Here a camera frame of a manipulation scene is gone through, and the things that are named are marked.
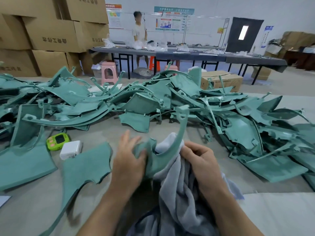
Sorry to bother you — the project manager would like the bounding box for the person's right hand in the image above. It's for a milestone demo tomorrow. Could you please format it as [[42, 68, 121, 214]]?
[[179, 141, 226, 195]]

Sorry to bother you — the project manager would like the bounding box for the person's left hand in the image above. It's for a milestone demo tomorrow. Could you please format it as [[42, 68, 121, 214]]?
[[111, 130, 148, 187]]

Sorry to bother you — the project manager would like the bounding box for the curved green plastic part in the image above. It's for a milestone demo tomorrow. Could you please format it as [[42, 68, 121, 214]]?
[[133, 105, 190, 180]]

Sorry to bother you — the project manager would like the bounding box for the grey cloth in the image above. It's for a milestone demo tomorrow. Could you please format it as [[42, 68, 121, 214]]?
[[127, 132, 244, 236]]

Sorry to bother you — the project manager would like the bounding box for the person's right forearm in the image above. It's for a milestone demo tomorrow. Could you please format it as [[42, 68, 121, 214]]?
[[197, 182, 264, 236]]

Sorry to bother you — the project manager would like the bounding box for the person's left forearm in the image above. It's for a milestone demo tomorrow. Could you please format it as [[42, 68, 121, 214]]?
[[76, 180, 148, 236]]

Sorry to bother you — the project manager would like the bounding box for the pile of green plastic parts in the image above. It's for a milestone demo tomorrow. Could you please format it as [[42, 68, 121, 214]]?
[[0, 62, 315, 191]]

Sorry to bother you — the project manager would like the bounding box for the flat green plastic panel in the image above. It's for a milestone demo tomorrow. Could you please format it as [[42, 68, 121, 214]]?
[[39, 142, 113, 236]]

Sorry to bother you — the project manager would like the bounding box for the white power adapter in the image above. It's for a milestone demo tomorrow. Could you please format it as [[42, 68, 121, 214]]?
[[60, 141, 83, 161]]

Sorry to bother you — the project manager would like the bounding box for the small cardboard box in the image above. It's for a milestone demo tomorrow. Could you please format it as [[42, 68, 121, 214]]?
[[251, 66, 272, 80], [200, 70, 244, 93]]

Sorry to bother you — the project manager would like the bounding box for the green digital timer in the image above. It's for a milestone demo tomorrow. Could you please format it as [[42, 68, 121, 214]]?
[[46, 133, 70, 152]]

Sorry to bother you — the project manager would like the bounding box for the white sack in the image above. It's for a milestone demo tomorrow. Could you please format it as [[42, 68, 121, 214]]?
[[134, 67, 153, 77]]

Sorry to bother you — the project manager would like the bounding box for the long grey table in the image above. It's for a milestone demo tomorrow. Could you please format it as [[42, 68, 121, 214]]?
[[89, 46, 288, 85]]

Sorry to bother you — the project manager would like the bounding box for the orange plastic stool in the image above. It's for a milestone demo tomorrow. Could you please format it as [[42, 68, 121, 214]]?
[[149, 56, 162, 71]]

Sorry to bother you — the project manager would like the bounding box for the clear plastic bag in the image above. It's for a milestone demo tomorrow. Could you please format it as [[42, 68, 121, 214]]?
[[102, 34, 116, 49], [126, 41, 144, 50]]

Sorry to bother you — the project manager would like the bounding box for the large green plastic panel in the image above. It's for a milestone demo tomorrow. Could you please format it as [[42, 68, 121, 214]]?
[[0, 105, 58, 192]]

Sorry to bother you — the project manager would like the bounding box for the white poster with teal header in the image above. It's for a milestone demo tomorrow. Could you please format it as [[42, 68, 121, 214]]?
[[154, 6, 195, 31]]

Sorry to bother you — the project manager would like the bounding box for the dark wooden table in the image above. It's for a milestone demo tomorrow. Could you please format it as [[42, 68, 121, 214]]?
[[283, 50, 315, 71]]

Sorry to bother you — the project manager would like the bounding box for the white poster with orange header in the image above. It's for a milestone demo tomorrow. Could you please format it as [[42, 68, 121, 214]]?
[[105, 4, 123, 29]]

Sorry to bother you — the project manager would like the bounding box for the stack of large cardboard boxes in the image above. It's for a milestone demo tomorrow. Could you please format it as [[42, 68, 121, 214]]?
[[0, 0, 110, 77]]

